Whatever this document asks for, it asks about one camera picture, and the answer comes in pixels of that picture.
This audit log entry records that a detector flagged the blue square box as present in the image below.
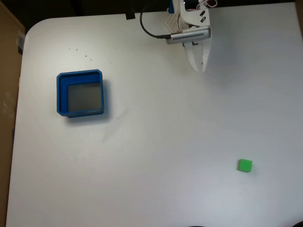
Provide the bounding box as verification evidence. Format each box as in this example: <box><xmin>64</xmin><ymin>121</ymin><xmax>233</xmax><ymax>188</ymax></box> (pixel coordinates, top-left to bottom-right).
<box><xmin>56</xmin><ymin>69</ymin><xmax>106</xmax><ymax>119</ymax></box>

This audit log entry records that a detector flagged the black camera cable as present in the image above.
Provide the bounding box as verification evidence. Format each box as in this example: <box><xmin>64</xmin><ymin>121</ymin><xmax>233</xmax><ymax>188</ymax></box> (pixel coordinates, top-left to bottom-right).
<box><xmin>139</xmin><ymin>4</ymin><xmax>171</xmax><ymax>40</ymax></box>

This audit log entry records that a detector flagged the green cube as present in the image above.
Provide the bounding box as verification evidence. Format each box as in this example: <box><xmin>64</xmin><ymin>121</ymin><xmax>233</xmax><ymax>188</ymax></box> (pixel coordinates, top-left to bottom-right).
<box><xmin>237</xmin><ymin>158</ymin><xmax>253</xmax><ymax>174</ymax></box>

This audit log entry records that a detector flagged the brown cardboard box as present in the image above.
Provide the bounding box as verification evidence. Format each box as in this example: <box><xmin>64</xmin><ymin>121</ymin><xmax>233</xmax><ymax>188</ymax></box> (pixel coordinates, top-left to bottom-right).
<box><xmin>0</xmin><ymin>1</ymin><xmax>26</xmax><ymax>227</ymax></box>

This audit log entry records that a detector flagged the silver grey camera box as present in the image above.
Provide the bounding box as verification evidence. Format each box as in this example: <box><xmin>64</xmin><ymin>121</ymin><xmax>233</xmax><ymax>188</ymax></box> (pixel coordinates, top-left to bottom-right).
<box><xmin>165</xmin><ymin>27</ymin><xmax>212</xmax><ymax>45</ymax></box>

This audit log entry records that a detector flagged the white perforated base plate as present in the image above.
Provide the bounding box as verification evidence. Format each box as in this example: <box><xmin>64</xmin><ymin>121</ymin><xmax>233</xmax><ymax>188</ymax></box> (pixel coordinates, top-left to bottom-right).
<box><xmin>163</xmin><ymin>11</ymin><xmax>183</xmax><ymax>33</ymax></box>

